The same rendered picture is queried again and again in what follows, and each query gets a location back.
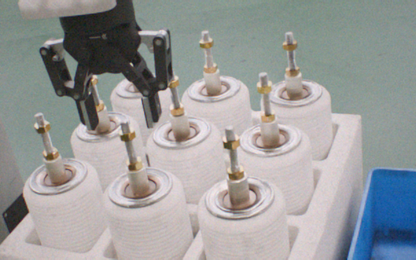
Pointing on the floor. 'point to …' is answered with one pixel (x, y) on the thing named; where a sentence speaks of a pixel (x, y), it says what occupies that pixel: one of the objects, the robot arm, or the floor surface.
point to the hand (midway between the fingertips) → (120, 115)
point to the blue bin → (397, 216)
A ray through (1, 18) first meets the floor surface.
